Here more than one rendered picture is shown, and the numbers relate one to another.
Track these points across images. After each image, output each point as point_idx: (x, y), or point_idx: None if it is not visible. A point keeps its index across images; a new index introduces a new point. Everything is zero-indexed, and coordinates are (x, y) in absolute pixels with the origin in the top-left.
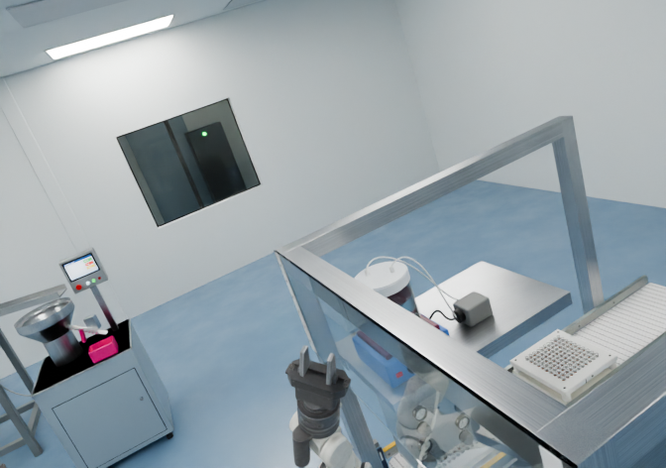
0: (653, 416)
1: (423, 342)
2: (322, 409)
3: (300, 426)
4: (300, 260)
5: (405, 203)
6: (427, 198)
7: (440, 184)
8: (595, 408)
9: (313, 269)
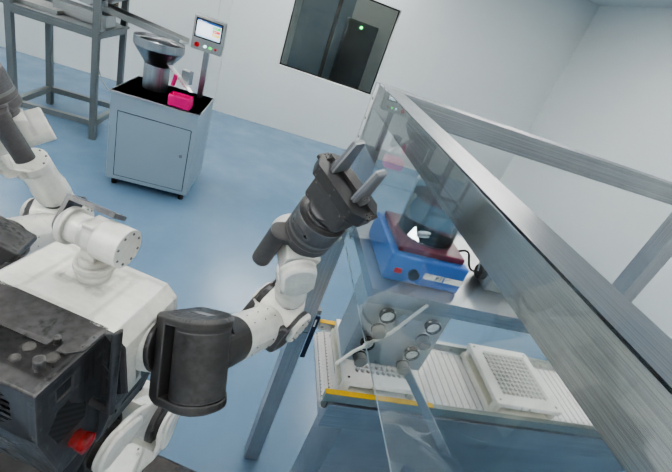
0: None
1: (529, 226)
2: (322, 223)
3: (286, 224)
4: (400, 98)
5: (520, 143)
6: (540, 156)
7: (562, 154)
8: None
9: (410, 109)
